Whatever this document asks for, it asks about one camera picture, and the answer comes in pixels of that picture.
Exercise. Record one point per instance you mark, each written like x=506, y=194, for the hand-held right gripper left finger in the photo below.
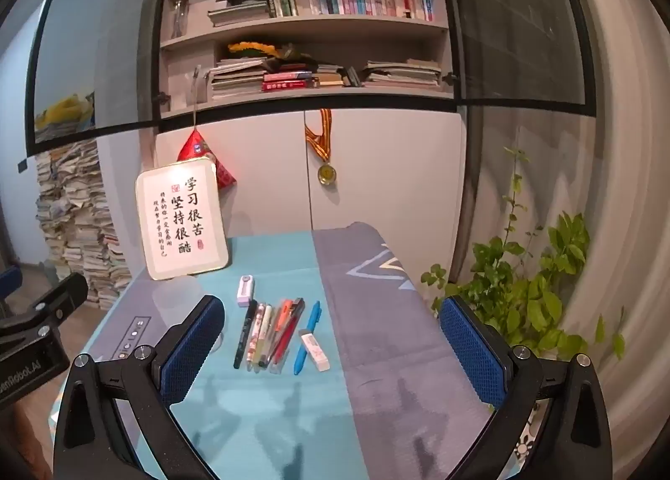
x=191, y=349

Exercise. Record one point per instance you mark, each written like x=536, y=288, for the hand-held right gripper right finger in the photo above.
x=471, y=349

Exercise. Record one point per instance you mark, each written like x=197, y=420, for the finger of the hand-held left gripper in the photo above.
x=9, y=283
x=49, y=307

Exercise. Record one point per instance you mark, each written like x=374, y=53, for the translucent plastic cup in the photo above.
x=175, y=297

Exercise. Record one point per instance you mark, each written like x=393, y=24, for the black pen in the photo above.
x=244, y=336

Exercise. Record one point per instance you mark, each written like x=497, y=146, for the pink patterned pen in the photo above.
x=255, y=333

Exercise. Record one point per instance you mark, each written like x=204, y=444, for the green white pen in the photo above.
x=265, y=333

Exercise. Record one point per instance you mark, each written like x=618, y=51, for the purple white correction tape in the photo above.
x=245, y=291

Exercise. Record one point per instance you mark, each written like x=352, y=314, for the translucent grey pen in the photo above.
x=277, y=362

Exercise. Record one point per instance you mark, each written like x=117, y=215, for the orange marker pen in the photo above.
x=278, y=316

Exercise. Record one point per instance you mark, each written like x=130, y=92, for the blue pen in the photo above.
x=303, y=349

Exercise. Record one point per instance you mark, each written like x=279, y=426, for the dark pen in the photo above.
x=299, y=306

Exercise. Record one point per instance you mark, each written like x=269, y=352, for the white eraser grey sleeve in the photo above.
x=315, y=352

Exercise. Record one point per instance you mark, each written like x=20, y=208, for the desk button panel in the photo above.
x=133, y=334

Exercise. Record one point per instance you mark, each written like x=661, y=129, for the tall stack of papers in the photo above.
x=78, y=228

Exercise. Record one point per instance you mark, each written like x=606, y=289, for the green leafy plant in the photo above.
x=539, y=291

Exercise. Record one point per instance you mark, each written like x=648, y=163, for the white calligraphy sign gold rim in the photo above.
x=180, y=218

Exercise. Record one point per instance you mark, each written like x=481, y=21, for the yellow bag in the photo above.
x=65, y=111

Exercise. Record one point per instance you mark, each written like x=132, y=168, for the white lower cabinet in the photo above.
x=392, y=171

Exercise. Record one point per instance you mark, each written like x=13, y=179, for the red hanging ornament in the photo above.
x=196, y=147

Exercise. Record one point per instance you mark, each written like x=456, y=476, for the gold medal striped ribbon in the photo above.
x=326, y=173

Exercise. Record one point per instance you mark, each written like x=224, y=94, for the pale grey curtain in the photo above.
x=628, y=171

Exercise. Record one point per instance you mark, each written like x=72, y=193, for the stack of magazines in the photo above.
x=235, y=79
x=400, y=72

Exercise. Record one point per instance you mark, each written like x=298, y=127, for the red flat books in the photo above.
x=288, y=81

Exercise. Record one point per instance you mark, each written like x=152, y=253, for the small pile of books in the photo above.
x=335, y=77

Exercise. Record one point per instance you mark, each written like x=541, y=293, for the yellow flower garland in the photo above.
x=250, y=49

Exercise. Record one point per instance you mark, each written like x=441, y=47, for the dark folded cloth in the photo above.
x=293, y=58

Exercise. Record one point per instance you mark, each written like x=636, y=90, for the clear glass bottle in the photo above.
x=179, y=16

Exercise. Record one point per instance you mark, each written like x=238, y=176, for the grey flat books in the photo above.
x=235, y=14

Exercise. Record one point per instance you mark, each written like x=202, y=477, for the grey bookshelf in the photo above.
x=314, y=25

